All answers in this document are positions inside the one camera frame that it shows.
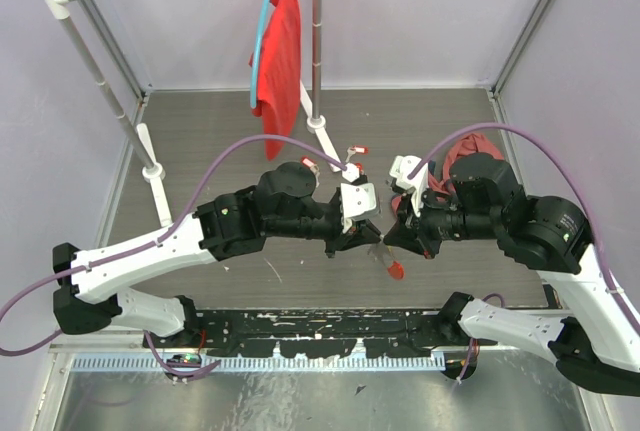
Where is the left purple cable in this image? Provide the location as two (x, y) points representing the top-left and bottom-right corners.
(0, 134), (364, 357)

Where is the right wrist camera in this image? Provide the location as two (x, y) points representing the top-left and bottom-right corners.
(389, 155), (429, 216)

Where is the keyring with red tag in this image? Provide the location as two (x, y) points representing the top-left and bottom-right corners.
(367, 242), (405, 280)

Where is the far key with red tag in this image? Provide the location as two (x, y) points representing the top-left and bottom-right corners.
(345, 145), (369, 163)

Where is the key with red tag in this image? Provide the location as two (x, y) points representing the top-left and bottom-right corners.
(345, 145), (369, 163)
(300, 156), (320, 187)

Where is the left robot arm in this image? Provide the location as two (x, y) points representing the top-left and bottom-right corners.
(52, 162), (381, 347)

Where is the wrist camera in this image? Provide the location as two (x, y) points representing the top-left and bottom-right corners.
(389, 155), (429, 216)
(340, 183), (380, 221)

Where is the clothes rack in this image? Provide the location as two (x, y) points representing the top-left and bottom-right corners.
(43, 0), (337, 226)

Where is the red shirt on hanger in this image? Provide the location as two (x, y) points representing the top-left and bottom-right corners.
(252, 0), (301, 136)

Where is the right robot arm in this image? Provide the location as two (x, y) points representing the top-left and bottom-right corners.
(384, 153), (639, 397)

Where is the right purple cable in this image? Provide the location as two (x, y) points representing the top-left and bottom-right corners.
(409, 123), (640, 335)

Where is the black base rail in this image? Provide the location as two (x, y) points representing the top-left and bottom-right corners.
(151, 308), (469, 359)

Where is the grey cable duct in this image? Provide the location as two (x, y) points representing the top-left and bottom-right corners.
(70, 351), (446, 373)

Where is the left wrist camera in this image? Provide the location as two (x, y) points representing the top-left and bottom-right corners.
(340, 183), (380, 221)

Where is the crumpled red shirt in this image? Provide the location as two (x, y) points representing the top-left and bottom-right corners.
(389, 133), (506, 215)

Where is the purple cable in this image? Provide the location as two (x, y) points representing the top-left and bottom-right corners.
(0, 134), (364, 357)
(409, 123), (640, 335)

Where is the blue hanger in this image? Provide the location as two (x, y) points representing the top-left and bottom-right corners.
(249, 0), (270, 109)

